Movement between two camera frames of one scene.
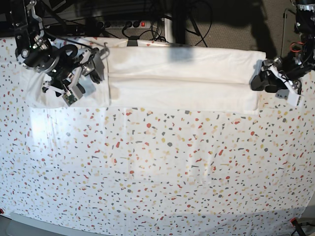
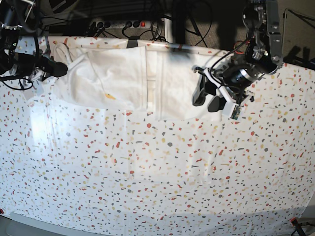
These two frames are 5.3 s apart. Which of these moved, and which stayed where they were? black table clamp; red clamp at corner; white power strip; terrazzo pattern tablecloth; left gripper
Moved: left gripper
Stayed: white power strip; terrazzo pattern tablecloth; black table clamp; red clamp at corner
